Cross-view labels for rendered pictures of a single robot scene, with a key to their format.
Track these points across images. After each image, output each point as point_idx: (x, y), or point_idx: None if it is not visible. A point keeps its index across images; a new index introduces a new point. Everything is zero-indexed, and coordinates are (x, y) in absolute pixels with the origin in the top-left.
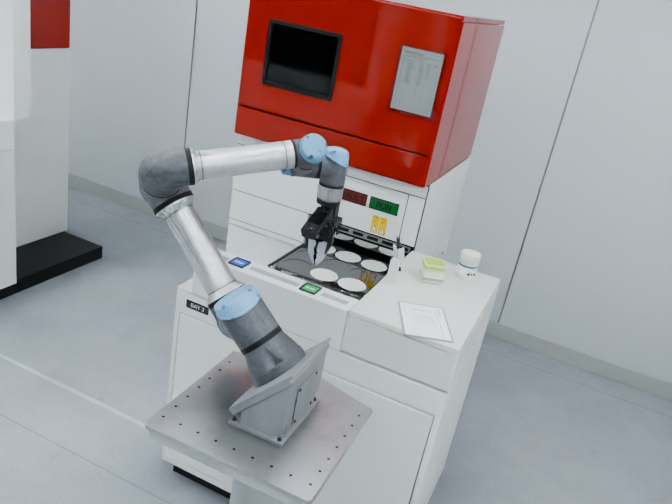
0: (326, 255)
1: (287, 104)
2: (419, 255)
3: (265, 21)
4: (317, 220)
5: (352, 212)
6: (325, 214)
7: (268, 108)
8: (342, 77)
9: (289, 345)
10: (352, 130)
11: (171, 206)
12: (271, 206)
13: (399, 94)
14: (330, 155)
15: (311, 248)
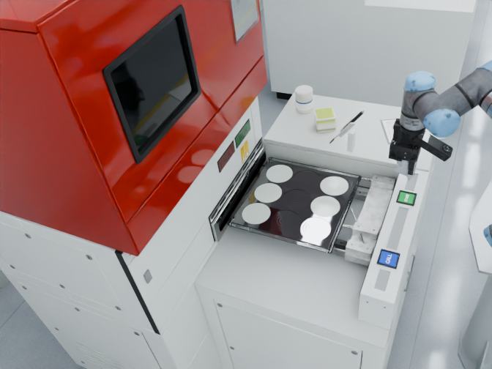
0: (275, 208)
1: (170, 149)
2: (273, 134)
3: (98, 81)
4: (435, 140)
5: (230, 168)
6: (426, 132)
7: (157, 180)
8: (198, 56)
9: None
10: (222, 98)
11: None
12: (184, 260)
13: (238, 20)
14: (434, 83)
15: (414, 170)
